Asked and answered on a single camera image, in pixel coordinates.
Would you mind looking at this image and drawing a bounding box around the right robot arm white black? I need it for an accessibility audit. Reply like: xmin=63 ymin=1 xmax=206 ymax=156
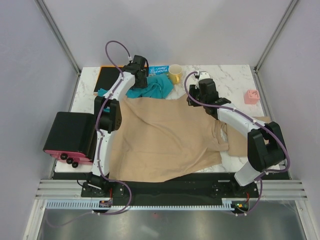
xmin=185 ymin=90 xmax=290 ymax=197

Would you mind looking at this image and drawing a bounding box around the aluminium frame rail right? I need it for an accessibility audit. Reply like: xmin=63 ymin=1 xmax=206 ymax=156
xmin=252 ymin=0 xmax=300 ymax=74

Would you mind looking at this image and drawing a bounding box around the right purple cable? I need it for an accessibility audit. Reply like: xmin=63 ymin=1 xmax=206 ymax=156
xmin=184 ymin=71 xmax=292 ymax=217

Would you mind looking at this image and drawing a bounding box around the yellow mug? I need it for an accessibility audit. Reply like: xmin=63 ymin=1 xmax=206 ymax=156
xmin=168 ymin=64 xmax=183 ymax=85

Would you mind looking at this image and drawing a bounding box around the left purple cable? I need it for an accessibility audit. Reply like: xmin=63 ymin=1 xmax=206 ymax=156
xmin=46 ymin=40 xmax=133 ymax=228

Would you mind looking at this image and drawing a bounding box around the black base rail with cable tray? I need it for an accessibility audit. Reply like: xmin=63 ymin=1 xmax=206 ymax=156
xmin=46 ymin=173 xmax=261 ymax=214

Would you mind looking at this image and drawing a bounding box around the folded tan t shirt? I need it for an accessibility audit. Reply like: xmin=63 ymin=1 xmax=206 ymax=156
xmin=221 ymin=116 xmax=272 ymax=158

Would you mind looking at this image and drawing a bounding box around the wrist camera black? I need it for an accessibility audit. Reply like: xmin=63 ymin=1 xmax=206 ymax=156
xmin=198 ymin=78 xmax=217 ymax=96
xmin=132 ymin=55 xmax=149 ymax=69

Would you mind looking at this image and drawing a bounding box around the blue treehouse book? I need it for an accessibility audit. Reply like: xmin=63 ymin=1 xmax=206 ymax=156
xmin=148 ymin=65 xmax=169 ymax=77

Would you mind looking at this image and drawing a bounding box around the teal t shirt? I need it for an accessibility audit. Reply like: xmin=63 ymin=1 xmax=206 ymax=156
xmin=97 ymin=73 xmax=174 ymax=101

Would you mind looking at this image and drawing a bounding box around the black orange-edged notebook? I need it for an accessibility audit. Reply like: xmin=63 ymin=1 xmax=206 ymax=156
xmin=93 ymin=66 xmax=132 ymax=97

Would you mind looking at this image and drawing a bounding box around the aluminium frame rail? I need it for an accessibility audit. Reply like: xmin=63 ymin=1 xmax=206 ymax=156
xmin=252 ymin=0 xmax=300 ymax=74
xmin=34 ymin=0 xmax=81 ymax=76

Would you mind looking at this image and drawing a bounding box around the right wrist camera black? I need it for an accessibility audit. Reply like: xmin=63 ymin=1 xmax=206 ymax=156
xmin=198 ymin=78 xmax=217 ymax=96

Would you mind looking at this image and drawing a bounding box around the pink cube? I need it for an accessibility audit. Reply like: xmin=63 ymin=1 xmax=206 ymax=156
xmin=244 ymin=89 xmax=260 ymax=105

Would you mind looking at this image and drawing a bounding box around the aluminium frame rail left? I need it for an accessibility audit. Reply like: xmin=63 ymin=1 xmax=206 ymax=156
xmin=34 ymin=0 xmax=81 ymax=76

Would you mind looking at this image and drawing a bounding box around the purple cable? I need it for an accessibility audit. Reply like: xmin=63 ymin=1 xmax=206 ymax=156
xmin=46 ymin=40 xmax=133 ymax=228
xmin=184 ymin=71 xmax=292 ymax=217

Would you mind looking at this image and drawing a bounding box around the beige t shirt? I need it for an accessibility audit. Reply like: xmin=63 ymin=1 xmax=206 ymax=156
xmin=108 ymin=93 xmax=230 ymax=184

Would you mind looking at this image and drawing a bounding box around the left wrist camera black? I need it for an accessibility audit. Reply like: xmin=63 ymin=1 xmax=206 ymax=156
xmin=132 ymin=55 xmax=149 ymax=69

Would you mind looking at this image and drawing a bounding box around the black drawer organiser with pink fronts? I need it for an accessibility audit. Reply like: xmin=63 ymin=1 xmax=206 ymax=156
xmin=43 ymin=111 xmax=97 ymax=169

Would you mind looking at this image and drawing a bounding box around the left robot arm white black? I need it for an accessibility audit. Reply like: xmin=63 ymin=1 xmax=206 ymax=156
xmin=86 ymin=56 xmax=149 ymax=197

